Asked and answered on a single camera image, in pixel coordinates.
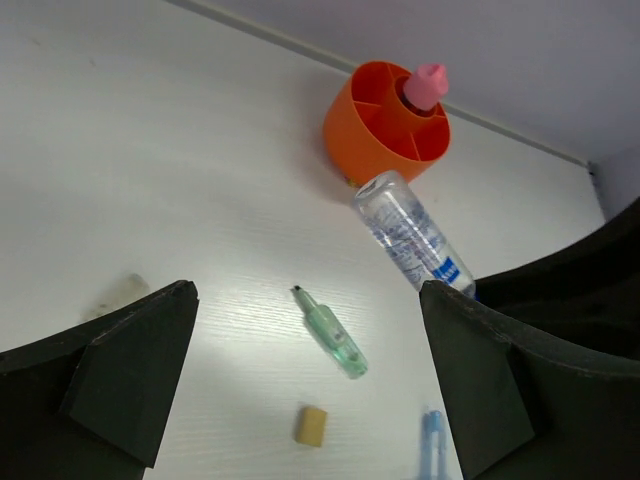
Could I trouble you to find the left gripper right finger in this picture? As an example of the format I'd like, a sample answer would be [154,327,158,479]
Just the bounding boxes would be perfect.
[420,204,639,479]

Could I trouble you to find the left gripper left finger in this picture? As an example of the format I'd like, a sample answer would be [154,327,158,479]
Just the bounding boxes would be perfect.
[1,280,198,479]

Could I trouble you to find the clear blue capped glue bottle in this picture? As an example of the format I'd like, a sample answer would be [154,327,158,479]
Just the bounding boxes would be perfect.
[354,171,476,298]

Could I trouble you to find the tan eraser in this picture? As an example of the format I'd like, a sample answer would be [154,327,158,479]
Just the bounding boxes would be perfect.
[294,406,328,448]

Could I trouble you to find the blue pen upright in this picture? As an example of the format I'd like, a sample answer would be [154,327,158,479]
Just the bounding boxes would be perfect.
[418,410,448,480]

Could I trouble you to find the green highlighter pen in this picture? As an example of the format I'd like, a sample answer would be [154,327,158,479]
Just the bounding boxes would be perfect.
[291,285,368,379]

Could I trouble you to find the orange round organizer container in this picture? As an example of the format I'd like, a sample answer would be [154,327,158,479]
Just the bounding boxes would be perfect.
[322,61,451,186]

